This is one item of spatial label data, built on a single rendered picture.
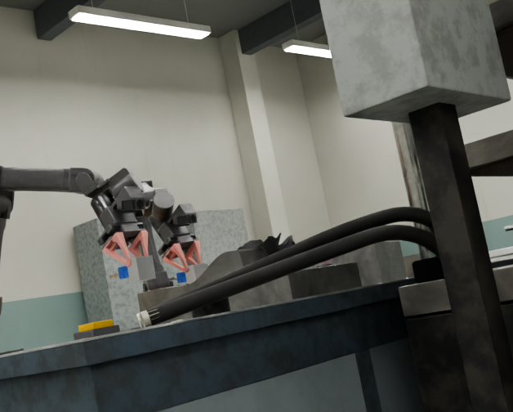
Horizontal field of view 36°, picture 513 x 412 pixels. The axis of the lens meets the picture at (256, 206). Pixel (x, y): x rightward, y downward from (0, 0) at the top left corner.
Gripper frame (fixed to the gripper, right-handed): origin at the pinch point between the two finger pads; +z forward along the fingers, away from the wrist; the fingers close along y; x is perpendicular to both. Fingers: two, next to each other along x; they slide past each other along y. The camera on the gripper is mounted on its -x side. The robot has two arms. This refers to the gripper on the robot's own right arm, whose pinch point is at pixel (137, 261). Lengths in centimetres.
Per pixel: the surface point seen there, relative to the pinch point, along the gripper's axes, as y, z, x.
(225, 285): -17.1, 30.1, -32.7
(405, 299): 17, 45, -41
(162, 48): 524, -516, 298
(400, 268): 74, 22, -15
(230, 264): 10.1, 13.7, -14.9
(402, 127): 21, 17, -62
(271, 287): 10.1, 24.9, -20.9
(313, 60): 764, -493, 259
